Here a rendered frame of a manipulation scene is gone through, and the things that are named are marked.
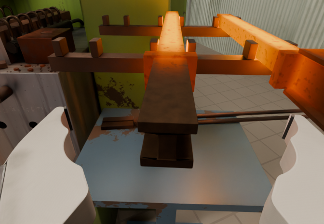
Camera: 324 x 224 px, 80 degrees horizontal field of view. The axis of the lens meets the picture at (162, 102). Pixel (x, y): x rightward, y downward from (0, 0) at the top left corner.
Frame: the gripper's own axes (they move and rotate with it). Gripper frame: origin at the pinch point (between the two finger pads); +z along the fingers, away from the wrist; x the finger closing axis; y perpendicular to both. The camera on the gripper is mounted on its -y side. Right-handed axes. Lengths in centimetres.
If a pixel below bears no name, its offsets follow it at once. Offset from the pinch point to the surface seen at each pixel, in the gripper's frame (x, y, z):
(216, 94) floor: 54, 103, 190
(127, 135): -10.8, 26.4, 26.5
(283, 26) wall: 138, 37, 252
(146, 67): -2.5, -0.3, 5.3
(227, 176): 11.8, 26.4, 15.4
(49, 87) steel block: -29.1, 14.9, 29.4
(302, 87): 11.4, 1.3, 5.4
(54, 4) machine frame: -52, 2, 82
